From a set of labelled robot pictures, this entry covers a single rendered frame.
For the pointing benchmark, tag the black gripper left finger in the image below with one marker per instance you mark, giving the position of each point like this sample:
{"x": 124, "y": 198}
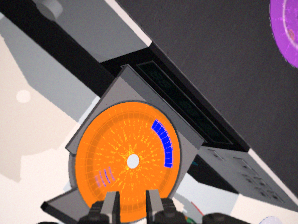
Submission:
{"x": 108, "y": 211}

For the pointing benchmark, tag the orange cd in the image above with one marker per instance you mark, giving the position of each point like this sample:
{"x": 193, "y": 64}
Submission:
{"x": 101, "y": 159}

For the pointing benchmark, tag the silver cd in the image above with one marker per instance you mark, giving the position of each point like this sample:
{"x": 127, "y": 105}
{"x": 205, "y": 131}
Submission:
{"x": 271, "y": 220}

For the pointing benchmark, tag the pink cd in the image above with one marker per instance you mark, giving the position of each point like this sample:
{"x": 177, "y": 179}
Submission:
{"x": 284, "y": 25}

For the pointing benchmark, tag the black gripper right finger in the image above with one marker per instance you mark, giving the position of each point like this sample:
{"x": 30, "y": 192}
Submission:
{"x": 156, "y": 213}

